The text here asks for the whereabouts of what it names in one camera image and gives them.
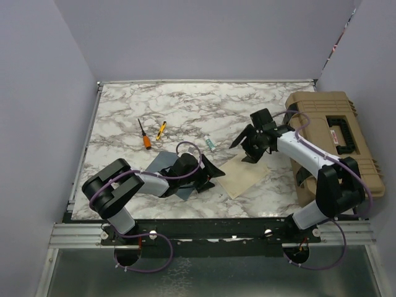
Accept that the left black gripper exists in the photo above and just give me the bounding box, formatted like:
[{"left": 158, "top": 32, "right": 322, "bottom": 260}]
[{"left": 179, "top": 155, "right": 224, "bottom": 192}]

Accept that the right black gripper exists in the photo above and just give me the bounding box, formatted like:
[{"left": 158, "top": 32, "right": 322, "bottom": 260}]
[{"left": 231, "top": 124, "right": 269, "bottom": 164}]

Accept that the beige letter paper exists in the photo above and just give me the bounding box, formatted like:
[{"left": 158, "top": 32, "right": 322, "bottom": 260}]
[{"left": 216, "top": 153, "right": 270, "bottom": 199}]

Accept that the green white glue stick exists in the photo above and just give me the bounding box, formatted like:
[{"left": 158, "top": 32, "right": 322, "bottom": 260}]
[{"left": 204, "top": 136, "right": 215, "bottom": 152}]

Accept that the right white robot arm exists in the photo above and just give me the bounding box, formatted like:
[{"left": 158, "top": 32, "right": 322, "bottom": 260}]
[{"left": 230, "top": 108, "right": 369, "bottom": 242}]

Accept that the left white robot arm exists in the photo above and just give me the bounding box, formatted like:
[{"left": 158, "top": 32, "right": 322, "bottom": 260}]
[{"left": 82, "top": 153, "right": 226, "bottom": 244}]

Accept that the yellow utility knife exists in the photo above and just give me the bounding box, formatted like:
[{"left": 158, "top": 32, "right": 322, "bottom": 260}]
[{"left": 156, "top": 121, "right": 167, "bottom": 140}]

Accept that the tan plastic tool case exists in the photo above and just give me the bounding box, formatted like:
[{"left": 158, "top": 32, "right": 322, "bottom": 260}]
[{"left": 283, "top": 91, "right": 385, "bottom": 199}]

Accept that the orange handled screwdriver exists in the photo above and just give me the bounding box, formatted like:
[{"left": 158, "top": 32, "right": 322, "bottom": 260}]
[{"left": 138, "top": 119, "right": 152, "bottom": 150}]

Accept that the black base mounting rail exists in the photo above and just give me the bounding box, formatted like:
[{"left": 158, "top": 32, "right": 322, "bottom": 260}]
[{"left": 63, "top": 212, "right": 322, "bottom": 257}]

